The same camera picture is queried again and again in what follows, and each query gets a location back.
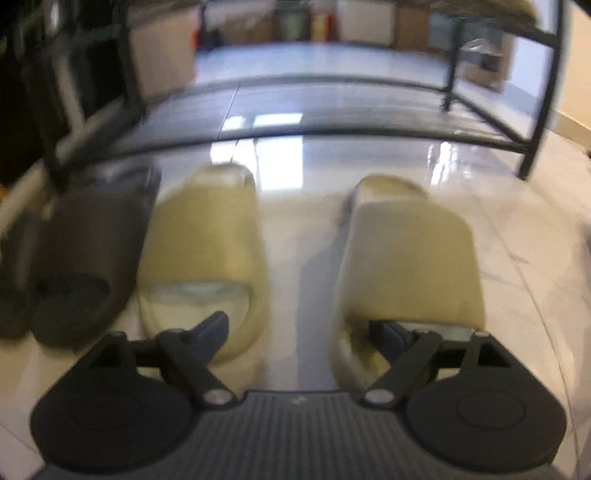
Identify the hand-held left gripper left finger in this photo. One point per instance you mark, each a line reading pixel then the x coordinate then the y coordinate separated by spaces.
pixel 213 330

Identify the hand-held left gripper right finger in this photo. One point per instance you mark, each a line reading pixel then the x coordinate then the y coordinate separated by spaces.
pixel 395 339

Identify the olive foam slide sandal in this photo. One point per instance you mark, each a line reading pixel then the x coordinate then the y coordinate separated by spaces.
pixel 406 258
pixel 203 240

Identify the black metal shoe rack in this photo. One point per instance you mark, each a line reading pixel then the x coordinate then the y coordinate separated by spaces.
pixel 540 124

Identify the cardboard box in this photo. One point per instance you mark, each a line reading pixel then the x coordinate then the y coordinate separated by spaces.
pixel 247 27
pixel 489 64

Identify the red and tan box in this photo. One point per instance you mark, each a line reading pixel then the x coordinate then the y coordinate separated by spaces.
pixel 324 25

